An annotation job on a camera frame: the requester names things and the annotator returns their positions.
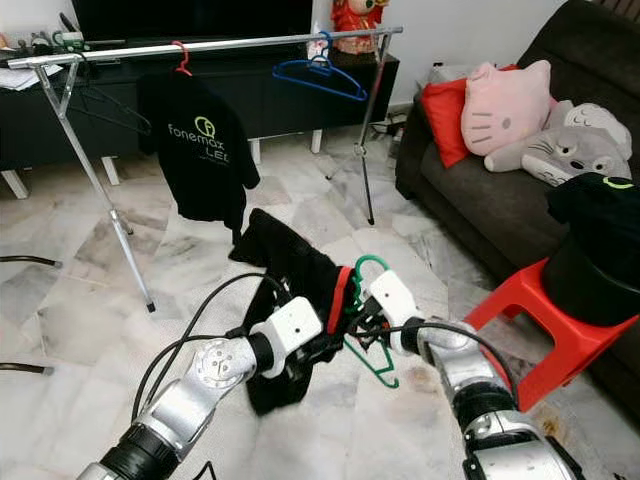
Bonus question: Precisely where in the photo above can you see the green plastic hanger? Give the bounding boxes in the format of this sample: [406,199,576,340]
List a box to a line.
[335,253,401,391]

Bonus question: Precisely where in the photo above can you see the blue plastic hanger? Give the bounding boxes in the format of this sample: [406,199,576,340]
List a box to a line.
[272,32,369,103]

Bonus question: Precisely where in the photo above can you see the red plastic hanger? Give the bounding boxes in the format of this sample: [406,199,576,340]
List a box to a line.
[172,40,193,77]

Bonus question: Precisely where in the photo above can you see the red plastic stool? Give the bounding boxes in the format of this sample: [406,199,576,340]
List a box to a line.
[465,258,640,413]

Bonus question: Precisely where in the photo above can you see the dark grey fabric sofa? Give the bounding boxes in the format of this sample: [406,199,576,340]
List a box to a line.
[395,0,640,401]

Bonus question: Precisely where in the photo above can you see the black fonemax printed t-shirt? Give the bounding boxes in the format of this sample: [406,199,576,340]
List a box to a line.
[138,70,261,246]

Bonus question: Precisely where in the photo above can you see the black round bucket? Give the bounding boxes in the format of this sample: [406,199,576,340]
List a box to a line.
[540,235,640,326]

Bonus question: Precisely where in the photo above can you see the red cushion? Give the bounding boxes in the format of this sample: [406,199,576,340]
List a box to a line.
[420,65,521,169]

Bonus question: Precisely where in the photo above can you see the black television cabinet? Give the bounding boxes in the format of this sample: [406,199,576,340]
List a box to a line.
[0,40,401,173]

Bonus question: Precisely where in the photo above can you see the pink cat face pillow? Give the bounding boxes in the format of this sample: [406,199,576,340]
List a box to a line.
[460,60,553,156]

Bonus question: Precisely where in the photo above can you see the white lace covered table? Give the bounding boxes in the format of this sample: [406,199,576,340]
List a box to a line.
[425,62,471,86]

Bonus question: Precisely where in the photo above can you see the grey plush open eyes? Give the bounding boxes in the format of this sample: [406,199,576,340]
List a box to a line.
[485,120,633,189]

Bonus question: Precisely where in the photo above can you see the red fortune god figurine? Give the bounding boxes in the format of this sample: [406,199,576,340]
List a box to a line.
[330,0,386,56]

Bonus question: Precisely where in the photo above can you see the grey plush closed eyes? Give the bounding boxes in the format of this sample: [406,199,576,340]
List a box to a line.
[545,100,631,136]

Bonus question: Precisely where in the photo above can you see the silver metal clothes rack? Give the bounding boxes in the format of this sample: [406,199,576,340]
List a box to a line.
[5,25,406,313]

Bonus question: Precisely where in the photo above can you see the black flat television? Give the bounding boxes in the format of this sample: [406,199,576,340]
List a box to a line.
[72,0,313,41]

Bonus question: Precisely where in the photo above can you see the white paper sheets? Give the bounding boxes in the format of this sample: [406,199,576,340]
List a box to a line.
[5,62,66,91]

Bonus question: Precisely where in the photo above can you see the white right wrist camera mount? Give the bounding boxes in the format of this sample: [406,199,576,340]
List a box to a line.
[365,268,423,331]

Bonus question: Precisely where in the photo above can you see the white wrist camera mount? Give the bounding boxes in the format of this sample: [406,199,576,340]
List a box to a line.
[260,295,326,363]
[365,268,423,331]

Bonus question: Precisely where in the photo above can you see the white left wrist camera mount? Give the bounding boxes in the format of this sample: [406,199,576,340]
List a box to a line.
[260,295,326,363]

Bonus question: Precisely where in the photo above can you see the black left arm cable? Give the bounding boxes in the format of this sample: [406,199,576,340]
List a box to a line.
[135,270,286,421]

